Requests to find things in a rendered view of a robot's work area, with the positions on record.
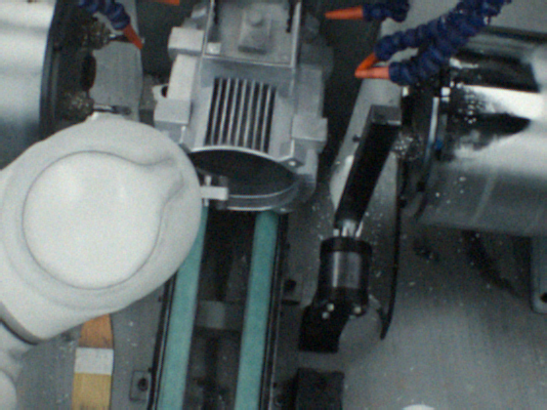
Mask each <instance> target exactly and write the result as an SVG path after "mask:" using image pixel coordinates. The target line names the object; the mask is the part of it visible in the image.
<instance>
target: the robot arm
mask: <svg viewBox="0 0 547 410"><path fill-rule="evenodd" d="M230 186H231V179H229V178H227V177H224V176H220V177H218V176H216V175H213V174H211V173H209V172H207V171H205V169H203V168H201V167H195V168H193V165H192V164H191V162H190V160H189V158H188V157H187V155H186V154H185V153H184V152H183V151H182V150H181V149H180V148H179V147H178V146H177V145H176V144H175V143H174V142H173V140H172V139H170V138H169V137H168V136H166V135H165V134H163V133H162V132H159V131H158V130H156V129H154V128H152V127H150V126H148V125H145V124H143V123H140V122H135V121H131V120H126V119H115V118H108V119H107V120H96V121H90V122H86V123H82V124H78V125H75V126H72V127H70V128H67V129H64V130H62V131H60V132H58V133H56V134H54V135H53V136H52V137H51V138H50V139H48V140H46V141H45V142H41V143H37V144H35V145H33V146H32V147H30V148H29V149H28V150H27V151H26V152H24V153H23V154H22V155H21V156H20V157H19V158H17V159H16V160H15V161H14V162H12V163H11V164H9V165H8V166H7V167H5V169H3V170H2V171H0V410H16V409H15V407H16V402H17V397H16V385H17V382H18V379H19V376H20V374H21V370H22V368H23V366H24V361H23V357H22V355H23V354H24V353H25V352H27V351H28V350H30V349H32V348H34V347H35V346H37V345H39V344H40V343H42V342H44V341H46V340H48V339H50V338H52V337H54V336H56V335H58V334H61V333H63V332H65V331H67V330H69V329H71V328H72V327H74V326H77V325H79V324H81V323H83V322H86V321H88V320H91V319H93V318H96V317H98V316H101V315H104V314H107V313H110V312H114V311H118V310H120V309H123V308H126V307H127V306H129V305H130V304H131V303H132V302H134V301H136V300H138V299H139V298H141V297H143V296H145V295H147V294H148V293H150V292H151V291H153V290H154V289H157V288H158V287H159V286H160V285H162V284H163V283H164V282H165V281H166V280H168V279H169V278H170V277H171V276H172V275H173V274H174V273H175V272H176V270H177V269H178V268H179V267H180V266H181V263H182V262H183V261H184V259H185V258H186V256H187V255H188V253H189V250H190V249H191V247H192V245H193V242H194V239H195V237H196V234H197V231H198V227H199V223H201V215H202V205H203V206H211V207H215V208H217V209H218V210H223V209H227V208H228V204H229V196H230Z"/></svg>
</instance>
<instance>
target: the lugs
mask: <svg viewBox="0 0 547 410"><path fill-rule="evenodd" d="M210 8H211V2H210V1H209V0H204V1H202V2H200V3H198V4H196V5H194V6H193V11H192V16H191V19H192V20H193V21H195V22H196V23H197V24H199V25H200V26H204V25H206V24H208V19H209V13H210ZM318 30H319V21H318V20H316V19H315V18H314V17H313V16H312V15H311V14H309V13H305V14H304V15H302V20H301V28H300V35H301V36H302V37H304V38H305V39H306V40H309V39H312V38H314V37H317V36H318ZM169 138H170V139H172V140H173V142H174V143H175V144H176V145H177V146H178V147H179V148H180V149H181V150H182V151H183V152H184V153H187V152H190V151H193V144H194V138H196V133H194V132H193V131H191V130H189V129H188V128H186V127H181V128H178V129H176V130H173V131H170V133H169ZM306 155H307V150H306V148H305V147H303V146H302V145H300V144H299V143H297V142H296V141H289V142H286V143H281V144H280V149H279V158H278V161H279V162H280V163H282V164H284V165H285V166H287V167H288V168H290V169H295V168H299V167H302V166H305V165H306ZM295 206H296V202H289V203H287V204H285V205H282V206H279V207H276V208H272V210H274V211H276V212H278V213H279V214H283V213H287V212H292V211H295Z"/></svg>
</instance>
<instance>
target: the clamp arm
mask: <svg viewBox="0 0 547 410"><path fill-rule="evenodd" d="M401 119H402V109H401V108H400V107H394V106H387V105H386V104H378V103H373V104H372V105H371V106H370V109H369V111H368V115H367V118H366V120H365V123H364V126H363V129H362V132H361V135H360V138H359V141H358V147H357V150H356V153H355V156H354V159H353V162H352V165H351V168H350V172H349V175H348V177H347V179H346V182H345V185H344V188H343V191H342V195H341V198H340V201H339V204H338V207H337V210H335V213H334V219H333V228H334V229H339V230H340V229H341V228H342V223H344V227H345V228H348V227H350V223H353V224H352V228H353V229H354V230H356V226H357V231H358V229H359V226H360V224H361V221H363V219H364V217H365V213H366V211H367V208H368V206H369V204H370V201H371V199H372V196H373V194H374V191H375V188H376V186H377V184H378V182H379V180H380V177H381V175H382V172H383V170H384V166H385V164H386V162H387V159H388V157H389V154H390V152H391V150H392V147H393V145H394V142H395V140H396V138H397V134H398V132H399V129H400V126H401ZM357 231H356V233H357Z"/></svg>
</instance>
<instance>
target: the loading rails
mask: <svg viewBox="0 0 547 410"><path fill-rule="evenodd" d="M212 213H213V207H211V208H209V206H202V215H201V223H199V227H198V231H197V234H196V237H195V239H194V242H193V245H192V247H191V249H190V250H189V253H188V255H187V256H186V258H185V259H184V261H183V262H182V263H181V266H180V267H179V268H178V269H177V270H176V272H175V273H174V274H173V275H172V276H171V277H170V278H169V279H168V280H166V281H165V282H164V283H163V284H162V285H160V286H159V287H158V288H161V289H163V292H162V296H159V298H158V301H159V302H161V306H160V312H159V317H158V324H157V330H156V336H155V343H154V349H153V355H152V361H151V367H148V368H147V371H143V370H133V372H132V378H131V381H132V384H131V389H130V395H129V398H130V401H132V402H139V403H145V404H146V410H187V406H188V399H189V378H190V371H191V365H192V358H193V351H194V344H195V336H197V337H204V338H214V339H223V340H231V341H241V345H240V353H239V361H238V369H237V378H236V386H235V395H234V403H233V410H291V404H292V393H293V390H292V389H283V388H277V387H276V383H274V363H275V353H276V342H277V332H278V322H279V318H280V317H282V316H283V310H280V303H282V304H290V305H299V304H301V301H302V293H303V281H304V275H303V274H300V273H290V272H284V262H285V251H286V249H289V243H286V241H287V230H288V221H289V212H287V213H283V214H279V213H278V212H276V211H274V210H272V209H264V210H262V212H261V214H260V210H256V214H255V224H254V232H253V241H252V250H251V258H250V268H249V275H248V285H247V293H246V302H245V304H239V303H230V302H222V301H212V300H204V299H201V293H202V285H203V278H204V271H205V265H206V257H207V249H208V242H209V234H210V227H211V221H212Z"/></svg>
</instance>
